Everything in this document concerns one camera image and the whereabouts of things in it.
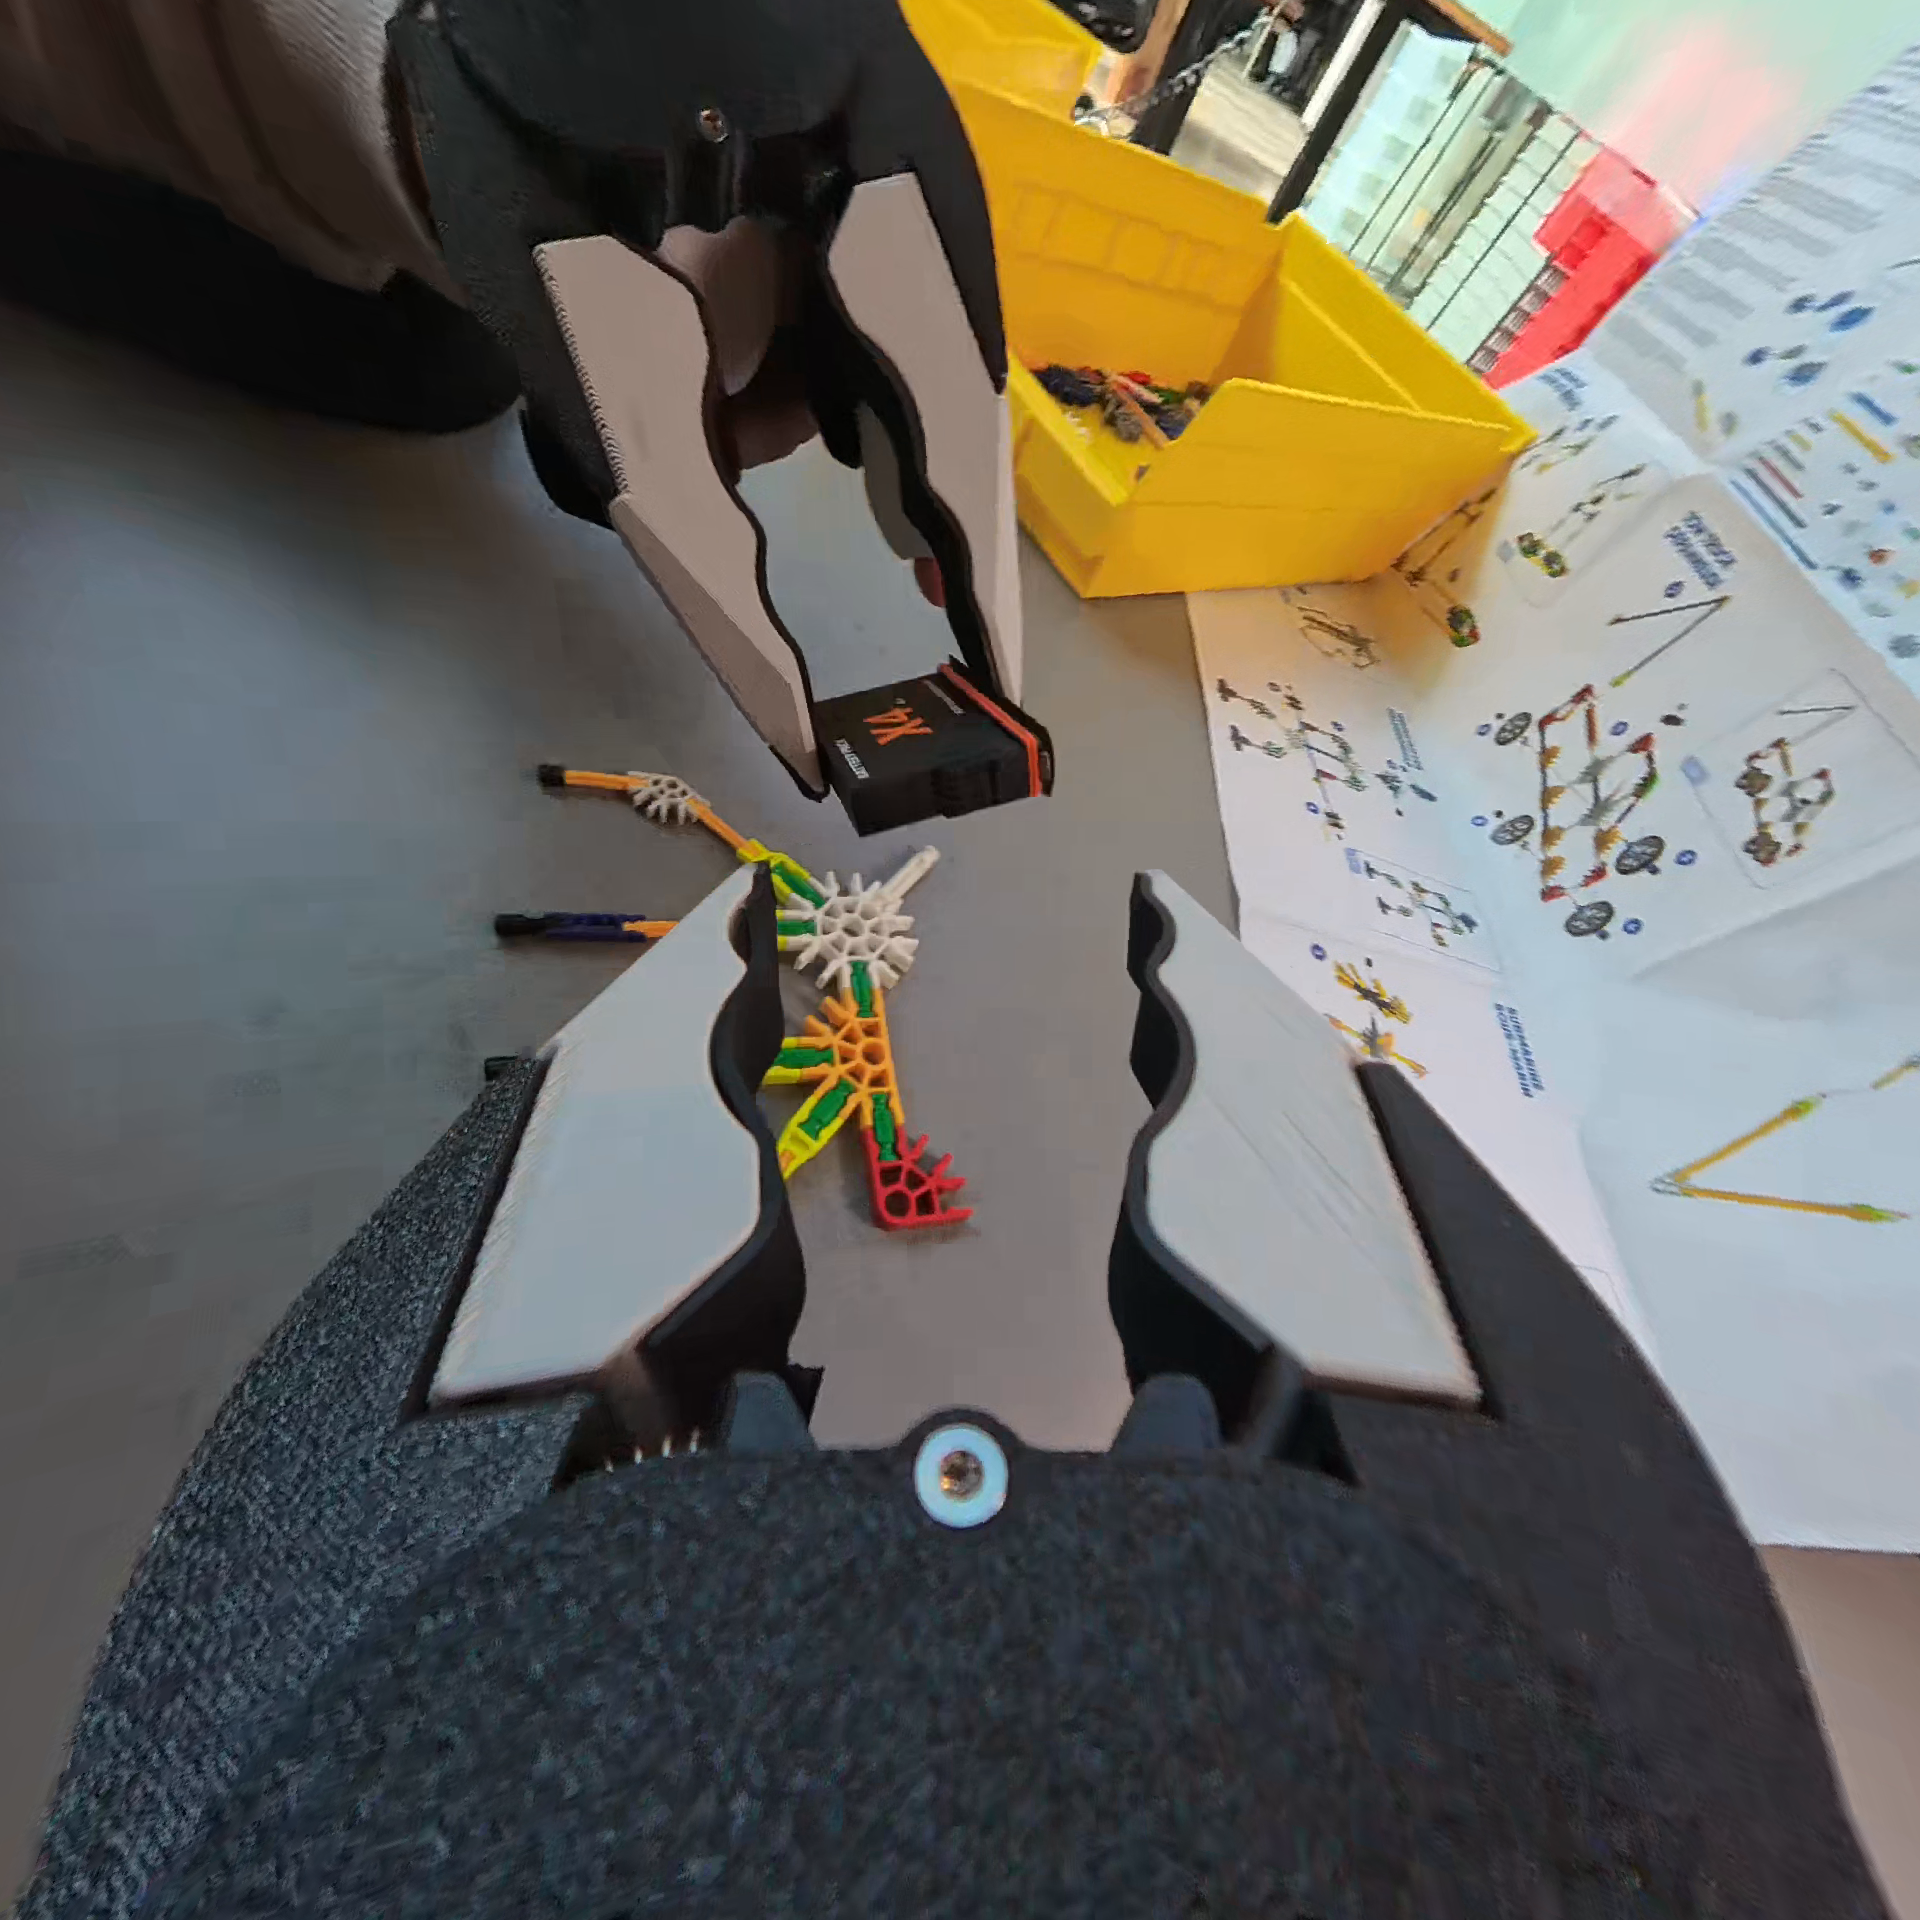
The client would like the red box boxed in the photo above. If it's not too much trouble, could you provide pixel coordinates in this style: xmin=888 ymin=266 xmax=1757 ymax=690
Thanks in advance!
xmin=1478 ymin=149 xmax=1703 ymax=392

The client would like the pile of toy pieces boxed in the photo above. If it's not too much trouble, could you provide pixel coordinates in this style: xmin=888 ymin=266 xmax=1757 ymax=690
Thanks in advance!
xmin=1034 ymin=356 xmax=1215 ymax=447

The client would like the multicoloured construction toy model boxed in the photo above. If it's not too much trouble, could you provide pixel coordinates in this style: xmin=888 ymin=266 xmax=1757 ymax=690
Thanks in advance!
xmin=497 ymin=763 xmax=976 ymax=1233

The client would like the person's left hand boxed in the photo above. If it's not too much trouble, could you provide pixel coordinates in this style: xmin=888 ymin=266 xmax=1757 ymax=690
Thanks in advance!
xmin=728 ymin=367 xmax=872 ymax=487

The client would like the yellow plastic bin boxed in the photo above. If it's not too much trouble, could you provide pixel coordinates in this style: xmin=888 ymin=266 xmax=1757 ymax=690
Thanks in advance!
xmin=897 ymin=0 xmax=1104 ymax=110
xmin=980 ymin=77 xmax=1541 ymax=605

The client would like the coiled cable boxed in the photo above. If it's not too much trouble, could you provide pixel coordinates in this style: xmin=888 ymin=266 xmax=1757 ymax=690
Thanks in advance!
xmin=1104 ymin=23 xmax=1253 ymax=126

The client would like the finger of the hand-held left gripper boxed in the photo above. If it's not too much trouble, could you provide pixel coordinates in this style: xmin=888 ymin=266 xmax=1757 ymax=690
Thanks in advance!
xmin=531 ymin=232 xmax=831 ymax=797
xmin=813 ymin=172 xmax=1028 ymax=703

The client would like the black battery with orange stripe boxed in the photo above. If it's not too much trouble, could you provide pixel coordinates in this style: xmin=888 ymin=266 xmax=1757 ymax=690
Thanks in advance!
xmin=811 ymin=661 xmax=1060 ymax=841

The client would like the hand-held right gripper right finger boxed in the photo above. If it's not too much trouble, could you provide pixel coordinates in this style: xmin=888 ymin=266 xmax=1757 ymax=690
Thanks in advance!
xmin=1104 ymin=870 xmax=1490 ymax=1444

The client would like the white instruction sheet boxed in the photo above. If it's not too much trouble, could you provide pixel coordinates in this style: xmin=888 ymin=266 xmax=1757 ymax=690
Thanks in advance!
xmin=1187 ymin=50 xmax=1920 ymax=1557

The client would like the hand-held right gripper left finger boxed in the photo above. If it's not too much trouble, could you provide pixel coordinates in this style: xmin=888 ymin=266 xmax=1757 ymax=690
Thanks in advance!
xmin=430 ymin=863 xmax=811 ymax=1444

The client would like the wooden table with black legs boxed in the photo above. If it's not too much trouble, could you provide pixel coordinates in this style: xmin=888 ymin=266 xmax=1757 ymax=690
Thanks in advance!
xmin=1124 ymin=0 xmax=1520 ymax=226

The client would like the grey desk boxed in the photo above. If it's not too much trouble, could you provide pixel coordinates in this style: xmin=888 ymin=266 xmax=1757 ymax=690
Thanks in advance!
xmin=0 ymin=291 xmax=1920 ymax=1920

